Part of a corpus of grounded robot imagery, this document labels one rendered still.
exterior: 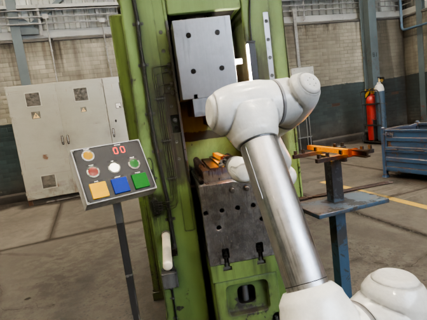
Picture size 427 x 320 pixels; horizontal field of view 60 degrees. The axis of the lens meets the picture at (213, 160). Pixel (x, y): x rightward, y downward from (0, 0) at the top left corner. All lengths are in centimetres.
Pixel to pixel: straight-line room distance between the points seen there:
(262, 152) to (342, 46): 911
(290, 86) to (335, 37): 889
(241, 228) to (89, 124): 539
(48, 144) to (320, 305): 656
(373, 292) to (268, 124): 46
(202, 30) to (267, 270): 133
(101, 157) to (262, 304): 122
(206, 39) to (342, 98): 803
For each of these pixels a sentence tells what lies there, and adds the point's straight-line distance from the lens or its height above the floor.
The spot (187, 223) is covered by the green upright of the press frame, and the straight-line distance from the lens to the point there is 218.
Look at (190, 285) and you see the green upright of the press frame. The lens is 231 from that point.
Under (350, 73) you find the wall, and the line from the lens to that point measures 1004.
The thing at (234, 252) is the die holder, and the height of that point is 52.
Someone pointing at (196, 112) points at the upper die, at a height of 129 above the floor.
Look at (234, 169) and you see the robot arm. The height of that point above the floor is 105.
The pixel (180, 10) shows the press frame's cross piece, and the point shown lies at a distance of 215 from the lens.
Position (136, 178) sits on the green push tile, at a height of 102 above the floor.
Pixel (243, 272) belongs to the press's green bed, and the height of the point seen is 40.
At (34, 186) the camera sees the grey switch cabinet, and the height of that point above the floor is 34.
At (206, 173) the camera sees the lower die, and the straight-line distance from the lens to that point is 197.
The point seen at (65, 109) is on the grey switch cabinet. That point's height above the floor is 161.
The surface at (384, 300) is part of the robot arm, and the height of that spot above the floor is 85.
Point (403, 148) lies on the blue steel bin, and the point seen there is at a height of 44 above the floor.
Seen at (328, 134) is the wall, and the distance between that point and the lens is 959.
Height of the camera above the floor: 131
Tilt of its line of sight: 8 degrees down
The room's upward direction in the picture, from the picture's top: 8 degrees counter-clockwise
